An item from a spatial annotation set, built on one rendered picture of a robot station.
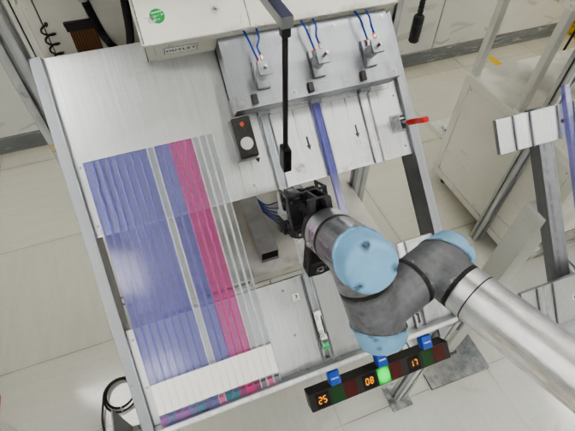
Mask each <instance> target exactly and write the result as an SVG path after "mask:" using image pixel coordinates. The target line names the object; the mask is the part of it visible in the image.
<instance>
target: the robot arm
mask: <svg viewBox="0 0 575 431"><path fill-rule="evenodd" d="M314 185H315V186H308V187H306V188H304V187H303V186H302V185H300V186H299V188H297V189H295V188H294V187H293V186H292V187H290V188H287V189H284V192H283V191H281V190H280V189H279V190H278V192H277V199H278V205H279V209H278V211H277V218H278V222H277V223H276V224H277V228H278V230H279V231H280V232H281V233H284V235H287V234H289V236H290V237H291V238H295V239H302V238H303V239H304V241H305V249H304V262H303V267H304V269H305V271H306V273H307V275H308V276H309V277H312V276H315V275H321V274H323V273H325V272H327V271H329V270H330V271H331V274H332V275H333V278H334V281H335V284H336V287H337V290H338V292H339V294H340V296H341V301H342V303H343V305H344V308H345V311H346V313H347V317H348V320H349V326H350V328H351V329H352V330H353V332H354V335H355V337H356V339H357V341H358V343H359V346H360V347H361V348H362V349H363V350H364V351H365V352H367V353H369V354H371V355H375V356H387V355H391V354H394V353H396V352H397V351H399V350H400V349H402V348H403V347H404V346H405V344H406V342H407V339H408V325H407V323H406V321H407V320H409V319H410V318H411V317H412V316H414V315H415V314H416V313H417V312H419V311H420V310H421V309H422V308H423V307H424V306H425V305H427V304H428V303H429V302H431V301H432V300H433V299H434V298H435V299H436V300H437V301H438V302H439V303H441V304H442V305H443V306H444V307H446V308H447V309H448V310H449V311H451V312H452V313H453V314H454V315H455V316H457V317H458V318H459V319H460V320H461V321H462V322H463V323H465V324H466V325H467V326H468V327H469V328H471V329H472V330H473V331H474V332H476V333H477V334H478V335H480V336H481V337H482V338H483V339H485V340H486V341H487V342H488V343H489V344H491V345H492V346H493V347H494V348H495V349H496V350H497V351H499V352H500V353H501V354H502V355H503V356H505V357H506V358H507V359H509V360H510V361H511V362H512V363H514V364H515V365H516V366H517V367H518V368H520V369H521V370H522V371H524V372H525V373H526V374H527V375H528V376H529V377H530V378H531V379H533V380H534V381H535V382H536V383H538V384H539V385H540V386H541V387H543V388H544V389H545V390H546V391H548V392H549V393H550V394H551V395H553V396H554V397H555V398H556V399H558V400H559V401H560V402H561V403H562V404H563V405H564V406H565V407H567V408H568V409H569V410H570V411H572V412H573V413H574V414H575V336H574V335H573V334H571V333H570V332H568V331H567V330H566V329H564V328H563V327H562V326H561V325H559V324H558V323H556V322H555V321H553V320H552V319H550V318H549V317H548V316H546V315H544V314H543V313H542V312H541V311H540V310H538V309H537V308H535V307H534V306H532V305H531V304H529V303H528V302H526V301H525V300H523V299H522V298H521V297H520V296H518V295H517V294H516V293H514V292H512V291H511V290H510V289H508V288H507V287H505V286H504V285H502V284H501V283H500V282H499V281H498V280H496V279H494V278H493V277H492V276H490V275H488V274H487V273H486V272H484V271H483V270H481V269H480V268H479V267H478V266H476V265H475V262H476V253H475V251H474V249H473V247H472V245H469V244H468V242H467V239H466V238H465V237H464V236H462V235H461V234H459V233H456V232H455V231H451V230H443V231H440V232H438V233H436V234H434V235H432V236H431V237H429V238H428V239H424V240H423V241H421V242H420V243H419V244H418V246H416V247H415V248H414V249H412V250H411V251H409V252H408V253H406V254H405V256H403V257H402V258H400V259H399V258H398V254H397V252H396V249H395V248H394V247H393V245H392V244H391V243H390V242H389V241H387V240H386V239H385V238H384V237H383V236H382V235H381V234H380V233H379V232H378V231H376V230H374V229H372V228H370V227H367V226H365V225H364V224H362V223H360V222H359V221H356V220H355V219H354V218H352V217H351V216H349V215H347V214H346V213H344V212H342V211H341V210H338V209H336V208H333V205H332V200H331V196H330V195H329V194H328V192H327V187H326V185H324V184H323V183H321V182H319V181H317V180H314ZM318 185H320V186H318ZM322 189H323V190H322ZM321 190H322V191H321ZM282 195H283V196H282Z"/></svg>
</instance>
